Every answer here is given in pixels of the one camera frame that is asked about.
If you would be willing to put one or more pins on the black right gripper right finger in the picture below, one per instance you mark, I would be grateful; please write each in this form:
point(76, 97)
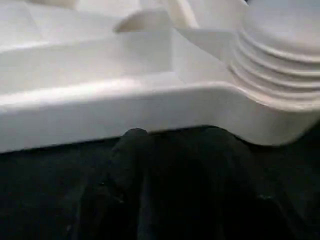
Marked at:
point(212, 180)

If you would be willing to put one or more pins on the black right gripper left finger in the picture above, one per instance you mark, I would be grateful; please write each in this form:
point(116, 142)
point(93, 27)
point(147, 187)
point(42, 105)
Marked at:
point(125, 180)

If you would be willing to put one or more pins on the white plastic table top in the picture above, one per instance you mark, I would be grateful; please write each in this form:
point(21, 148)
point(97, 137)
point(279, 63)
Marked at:
point(100, 112)

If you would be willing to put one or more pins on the white plastic table leg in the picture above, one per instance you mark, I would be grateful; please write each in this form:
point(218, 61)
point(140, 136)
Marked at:
point(275, 50)

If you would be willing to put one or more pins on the black table mat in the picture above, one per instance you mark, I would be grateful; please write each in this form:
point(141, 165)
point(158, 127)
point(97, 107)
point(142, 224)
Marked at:
point(37, 187)

